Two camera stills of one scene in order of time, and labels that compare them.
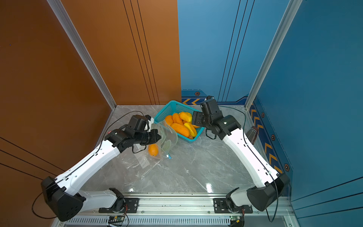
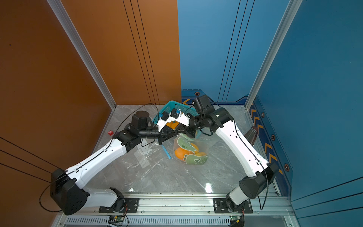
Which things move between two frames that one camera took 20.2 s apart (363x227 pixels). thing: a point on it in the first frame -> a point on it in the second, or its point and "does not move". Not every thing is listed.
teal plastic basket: (174, 108) does not move
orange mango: (153, 149) -> (179, 152)
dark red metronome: (252, 134) does not move
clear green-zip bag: (163, 148) -> (191, 151)
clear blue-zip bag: (146, 166) does not move
